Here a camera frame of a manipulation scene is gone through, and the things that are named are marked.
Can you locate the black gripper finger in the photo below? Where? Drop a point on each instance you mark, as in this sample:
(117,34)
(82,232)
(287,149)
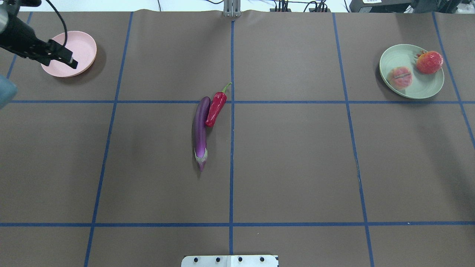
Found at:
(72,63)
(61,53)

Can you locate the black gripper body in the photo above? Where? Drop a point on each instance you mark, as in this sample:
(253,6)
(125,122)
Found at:
(21,38)

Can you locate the purple eggplant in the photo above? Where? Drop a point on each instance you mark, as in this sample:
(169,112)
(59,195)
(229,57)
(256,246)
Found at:
(200,133)

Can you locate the red chili pepper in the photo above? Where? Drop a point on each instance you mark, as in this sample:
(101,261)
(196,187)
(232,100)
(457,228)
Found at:
(218,102)

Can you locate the yellow pink peach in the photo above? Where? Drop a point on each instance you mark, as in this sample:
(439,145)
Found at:
(400,77)

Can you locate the pink plate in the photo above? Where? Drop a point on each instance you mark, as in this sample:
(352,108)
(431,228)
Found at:
(84,51)

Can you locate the orange black power strip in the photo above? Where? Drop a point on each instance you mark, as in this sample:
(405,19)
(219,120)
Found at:
(305,6)

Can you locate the black power adapter box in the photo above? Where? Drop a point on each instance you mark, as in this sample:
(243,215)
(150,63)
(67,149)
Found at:
(379,6)

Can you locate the green plate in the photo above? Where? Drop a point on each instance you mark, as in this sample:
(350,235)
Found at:
(423,86)

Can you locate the aluminium frame post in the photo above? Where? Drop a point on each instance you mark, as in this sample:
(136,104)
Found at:
(232,8)

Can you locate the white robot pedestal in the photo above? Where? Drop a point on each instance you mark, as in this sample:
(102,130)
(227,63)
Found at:
(230,261)

